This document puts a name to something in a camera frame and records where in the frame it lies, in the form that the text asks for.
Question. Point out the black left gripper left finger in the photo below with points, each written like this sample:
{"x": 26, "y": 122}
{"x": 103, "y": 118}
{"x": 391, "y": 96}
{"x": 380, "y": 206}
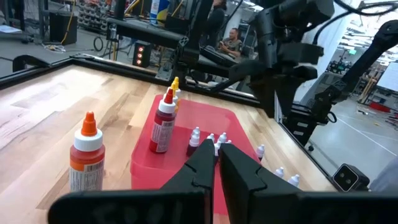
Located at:
{"x": 140, "y": 208}

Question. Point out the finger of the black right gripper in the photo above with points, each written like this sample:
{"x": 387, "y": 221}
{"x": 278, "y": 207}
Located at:
{"x": 298, "y": 62}
{"x": 267, "y": 93}

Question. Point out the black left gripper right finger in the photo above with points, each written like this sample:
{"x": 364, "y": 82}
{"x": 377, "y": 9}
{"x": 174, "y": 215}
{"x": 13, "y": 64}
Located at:
{"x": 295, "y": 208}

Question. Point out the small white-capped dropper bottle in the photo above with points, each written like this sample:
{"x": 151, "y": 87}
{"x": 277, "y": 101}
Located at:
{"x": 222, "y": 137}
{"x": 211, "y": 137}
{"x": 279, "y": 172}
{"x": 293, "y": 180}
{"x": 260, "y": 149}
{"x": 228, "y": 142}
{"x": 193, "y": 141}
{"x": 196, "y": 130}

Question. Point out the orange food colouring bottle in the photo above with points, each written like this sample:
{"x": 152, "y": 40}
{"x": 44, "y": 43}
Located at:
{"x": 87, "y": 161}

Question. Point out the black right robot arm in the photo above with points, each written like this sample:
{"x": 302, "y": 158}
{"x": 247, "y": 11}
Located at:
{"x": 367, "y": 53}

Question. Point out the person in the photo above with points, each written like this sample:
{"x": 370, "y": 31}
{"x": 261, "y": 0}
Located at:
{"x": 216, "y": 25}
{"x": 231, "y": 43}

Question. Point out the red translucent plastic bin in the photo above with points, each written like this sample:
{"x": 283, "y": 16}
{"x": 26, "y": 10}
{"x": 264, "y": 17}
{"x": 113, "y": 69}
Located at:
{"x": 199, "y": 118}

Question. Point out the black box red lights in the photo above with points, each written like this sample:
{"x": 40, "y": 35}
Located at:
{"x": 146, "y": 59}

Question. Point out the black computer tower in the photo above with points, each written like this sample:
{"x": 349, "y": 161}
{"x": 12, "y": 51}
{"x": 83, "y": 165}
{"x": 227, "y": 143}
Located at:
{"x": 62, "y": 29}

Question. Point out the black stereo camera box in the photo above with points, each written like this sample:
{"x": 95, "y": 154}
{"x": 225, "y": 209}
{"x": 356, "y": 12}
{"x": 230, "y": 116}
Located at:
{"x": 349, "y": 177}

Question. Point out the black aluminium table frame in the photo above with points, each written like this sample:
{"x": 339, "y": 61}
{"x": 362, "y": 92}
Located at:
{"x": 124, "y": 72}

